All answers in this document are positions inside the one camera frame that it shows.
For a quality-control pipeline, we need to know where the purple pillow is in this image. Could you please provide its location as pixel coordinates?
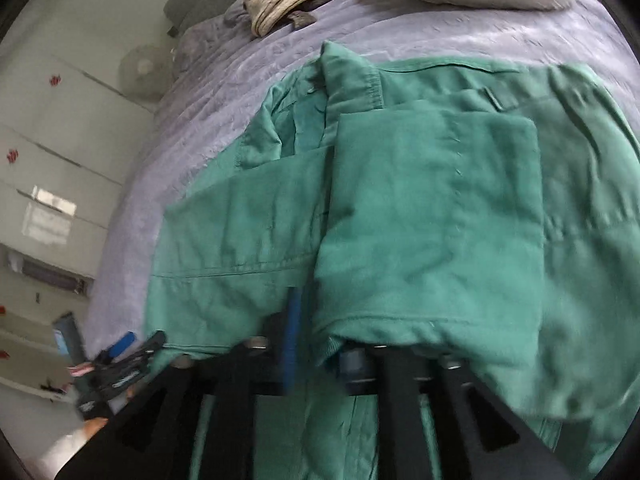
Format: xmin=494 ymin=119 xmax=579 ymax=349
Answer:
xmin=172 ymin=2 xmax=256 ymax=76

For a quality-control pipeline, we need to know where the white wardrobe with red decals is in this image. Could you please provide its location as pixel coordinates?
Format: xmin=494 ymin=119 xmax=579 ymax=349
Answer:
xmin=0 ymin=50 xmax=156 ymax=411

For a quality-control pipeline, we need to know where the dark brown cloth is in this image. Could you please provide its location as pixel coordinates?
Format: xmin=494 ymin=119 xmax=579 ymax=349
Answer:
xmin=285 ymin=0 xmax=351 ymax=30

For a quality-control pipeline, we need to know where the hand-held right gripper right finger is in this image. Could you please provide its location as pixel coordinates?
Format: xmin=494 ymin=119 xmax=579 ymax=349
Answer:
xmin=340 ymin=344 xmax=576 ymax=480

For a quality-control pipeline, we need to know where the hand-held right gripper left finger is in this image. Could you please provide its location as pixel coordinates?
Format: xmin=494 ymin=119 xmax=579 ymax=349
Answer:
xmin=54 ymin=287 xmax=303 ymax=480

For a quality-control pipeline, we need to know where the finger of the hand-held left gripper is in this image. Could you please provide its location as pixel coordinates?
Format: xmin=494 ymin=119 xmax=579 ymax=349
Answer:
xmin=131 ymin=330 xmax=167 ymax=363
xmin=102 ymin=331 xmax=137 ymax=363

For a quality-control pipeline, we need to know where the white standing fan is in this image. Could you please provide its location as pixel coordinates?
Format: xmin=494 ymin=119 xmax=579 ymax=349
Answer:
xmin=119 ymin=45 xmax=173 ymax=101

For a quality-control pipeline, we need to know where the green jacket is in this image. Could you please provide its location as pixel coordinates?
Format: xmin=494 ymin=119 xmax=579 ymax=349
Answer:
xmin=142 ymin=40 xmax=640 ymax=480

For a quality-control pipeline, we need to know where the purple embossed bed blanket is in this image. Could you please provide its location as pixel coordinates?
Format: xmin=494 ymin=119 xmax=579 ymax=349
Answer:
xmin=82 ymin=0 xmax=640 ymax=351

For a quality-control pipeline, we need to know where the grey slatted panel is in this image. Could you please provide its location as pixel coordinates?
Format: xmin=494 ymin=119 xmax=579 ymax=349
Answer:
xmin=22 ymin=257 xmax=88 ymax=293

